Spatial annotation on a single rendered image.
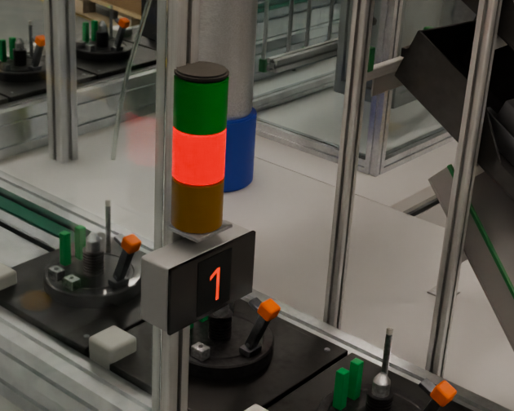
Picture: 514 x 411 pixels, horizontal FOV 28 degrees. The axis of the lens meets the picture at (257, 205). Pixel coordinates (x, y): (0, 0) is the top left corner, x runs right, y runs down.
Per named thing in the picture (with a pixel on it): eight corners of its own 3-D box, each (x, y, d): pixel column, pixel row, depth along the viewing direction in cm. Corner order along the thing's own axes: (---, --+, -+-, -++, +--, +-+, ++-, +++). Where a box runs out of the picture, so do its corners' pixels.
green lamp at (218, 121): (237, 126, 96) (240, 76, 94) (201, 139, 92) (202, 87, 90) (198, 112, 98) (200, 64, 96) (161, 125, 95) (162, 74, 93)
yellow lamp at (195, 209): (232, 223, 100) (235, 177, 98) (197, 239, 96) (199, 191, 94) (195, 207, 103) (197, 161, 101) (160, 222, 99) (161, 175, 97)
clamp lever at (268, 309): (261, 347, 128) (282, 307, 124) (250, 354, 127) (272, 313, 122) (241, 328, 130) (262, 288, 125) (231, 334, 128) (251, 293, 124)
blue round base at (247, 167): (268, 178, 212) (272, 110, 206) (217, 200, 201) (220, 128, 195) (213, 157, 221) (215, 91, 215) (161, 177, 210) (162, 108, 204)
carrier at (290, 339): (347, 363, 135) (356, 279, 130) (224, 445, 118) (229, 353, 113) (212, 297, 149) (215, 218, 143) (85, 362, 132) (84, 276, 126)
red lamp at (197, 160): (235, 175, 98) (237, 127, 96) (199, 190, 94) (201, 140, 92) (197, 161, 101) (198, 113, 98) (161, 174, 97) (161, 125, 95)
